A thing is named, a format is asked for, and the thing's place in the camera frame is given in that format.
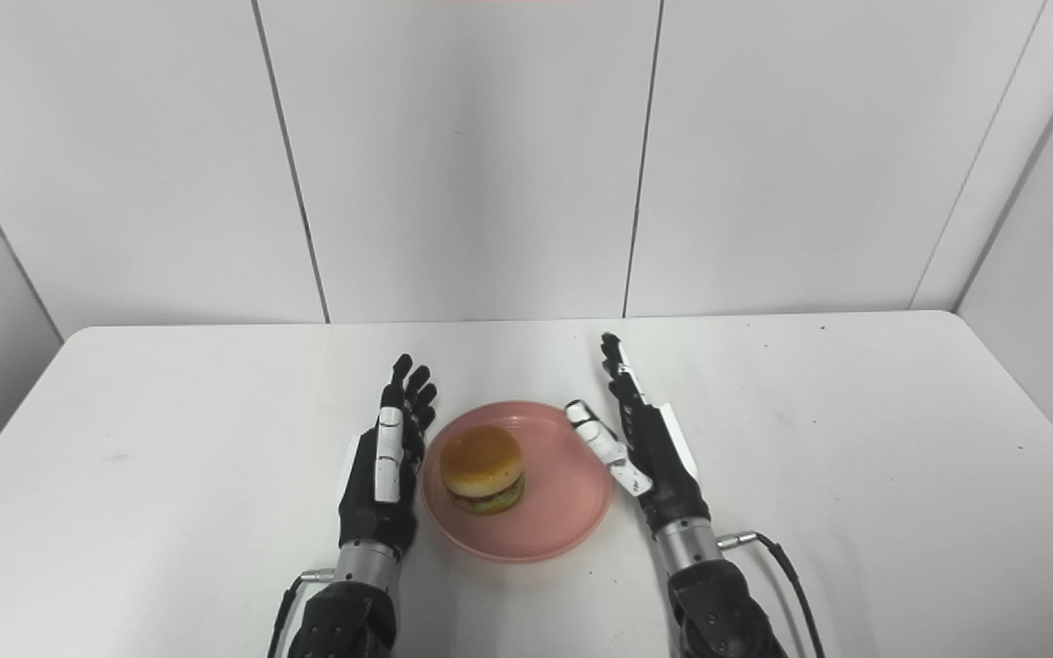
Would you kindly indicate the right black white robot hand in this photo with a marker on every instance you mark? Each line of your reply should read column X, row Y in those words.
column 659, row 457

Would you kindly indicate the pink round plate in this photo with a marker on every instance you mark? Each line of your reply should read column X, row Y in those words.
column 572, row 493

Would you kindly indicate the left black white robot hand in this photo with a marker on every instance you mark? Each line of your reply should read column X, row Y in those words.
column 378, row 493

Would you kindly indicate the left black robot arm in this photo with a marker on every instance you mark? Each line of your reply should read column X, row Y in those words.
column 348, row 608

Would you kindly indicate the toy hamburger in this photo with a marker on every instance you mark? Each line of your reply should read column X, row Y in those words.
column 483, row 469

